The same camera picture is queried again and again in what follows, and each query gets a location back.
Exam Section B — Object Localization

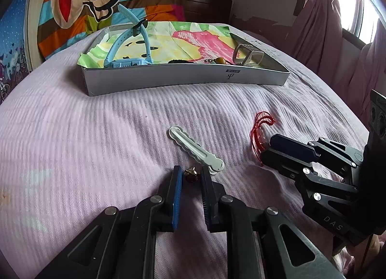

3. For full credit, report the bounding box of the person's right hand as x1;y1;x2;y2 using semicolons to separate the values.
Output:
331;233;385;278

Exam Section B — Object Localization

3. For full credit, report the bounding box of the black hair tie yellow bead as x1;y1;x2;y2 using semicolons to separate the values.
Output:
203;57;232;65

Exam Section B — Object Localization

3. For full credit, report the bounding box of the beige rectangular hair claw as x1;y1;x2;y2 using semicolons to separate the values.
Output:
232;44;265;66

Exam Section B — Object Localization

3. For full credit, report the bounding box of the red string bracelet with charms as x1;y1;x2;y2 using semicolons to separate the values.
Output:
249;111;276;167

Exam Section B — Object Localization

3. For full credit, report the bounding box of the dark wooden headboard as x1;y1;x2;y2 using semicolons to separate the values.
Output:
182;0;232;24

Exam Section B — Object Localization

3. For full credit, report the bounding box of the light blue wrist watch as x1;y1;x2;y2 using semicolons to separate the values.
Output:
103;3;154;69

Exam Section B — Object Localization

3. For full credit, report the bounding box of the grey cardboard tray box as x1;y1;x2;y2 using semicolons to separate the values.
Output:
79;23;290;96

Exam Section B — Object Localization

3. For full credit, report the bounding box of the white scalloped hair clip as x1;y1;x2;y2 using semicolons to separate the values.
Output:
168;126;225;175

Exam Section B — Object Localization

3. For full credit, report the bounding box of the blue starry fabric wardrobe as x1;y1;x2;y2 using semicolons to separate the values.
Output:
0;0;30;103

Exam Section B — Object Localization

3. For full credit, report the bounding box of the pink window curtain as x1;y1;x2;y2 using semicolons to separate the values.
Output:
285;0;385;126

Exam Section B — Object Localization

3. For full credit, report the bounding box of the colourful painted paper liner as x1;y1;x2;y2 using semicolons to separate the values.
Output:
77;21;237;69

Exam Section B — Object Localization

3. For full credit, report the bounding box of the pink ribbed bedspread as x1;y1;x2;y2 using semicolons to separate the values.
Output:
1;36;368;278

